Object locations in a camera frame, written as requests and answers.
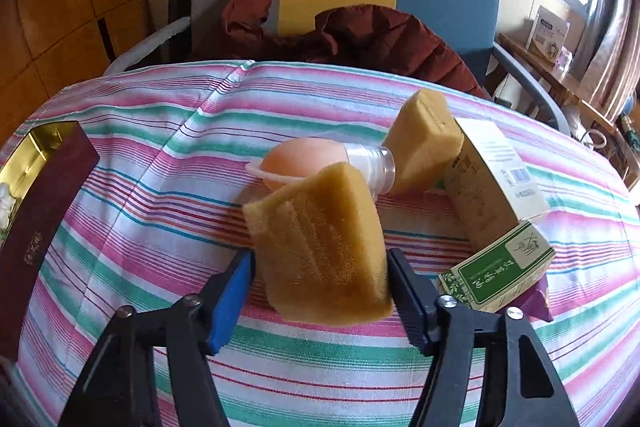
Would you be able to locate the purple snack packet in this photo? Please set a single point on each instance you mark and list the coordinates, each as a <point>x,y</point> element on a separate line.
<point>537,302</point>

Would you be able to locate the wooden side table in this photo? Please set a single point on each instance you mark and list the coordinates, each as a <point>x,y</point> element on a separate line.
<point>565,82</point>

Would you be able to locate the wooden wardrobe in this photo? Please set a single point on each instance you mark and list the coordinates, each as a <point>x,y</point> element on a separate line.
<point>60,7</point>

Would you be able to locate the gold tin box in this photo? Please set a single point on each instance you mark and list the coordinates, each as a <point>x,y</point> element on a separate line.
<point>45,207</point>

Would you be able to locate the yellow sponge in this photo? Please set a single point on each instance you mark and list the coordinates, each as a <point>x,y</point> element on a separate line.
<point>320,242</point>
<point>425,137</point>

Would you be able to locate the beige patterned curtain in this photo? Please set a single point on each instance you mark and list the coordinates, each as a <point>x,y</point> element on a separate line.
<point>607,47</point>

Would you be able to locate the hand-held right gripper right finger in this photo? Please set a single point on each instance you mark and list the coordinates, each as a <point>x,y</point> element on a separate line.
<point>412,302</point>

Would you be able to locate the dark red jacket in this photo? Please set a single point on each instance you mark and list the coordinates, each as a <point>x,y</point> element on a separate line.
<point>390,42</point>

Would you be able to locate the white carton box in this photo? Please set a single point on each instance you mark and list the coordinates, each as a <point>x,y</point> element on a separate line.
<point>547,34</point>

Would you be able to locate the striped tablecloth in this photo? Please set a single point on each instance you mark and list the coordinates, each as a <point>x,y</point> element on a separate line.
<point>150,187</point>

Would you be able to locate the beige carton box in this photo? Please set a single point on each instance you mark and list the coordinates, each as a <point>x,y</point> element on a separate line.
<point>490,192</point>

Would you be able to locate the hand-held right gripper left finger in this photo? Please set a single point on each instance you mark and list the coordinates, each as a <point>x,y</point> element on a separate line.
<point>230,302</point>

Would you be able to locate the green and white box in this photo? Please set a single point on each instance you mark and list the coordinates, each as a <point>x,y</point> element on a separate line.
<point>500,267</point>

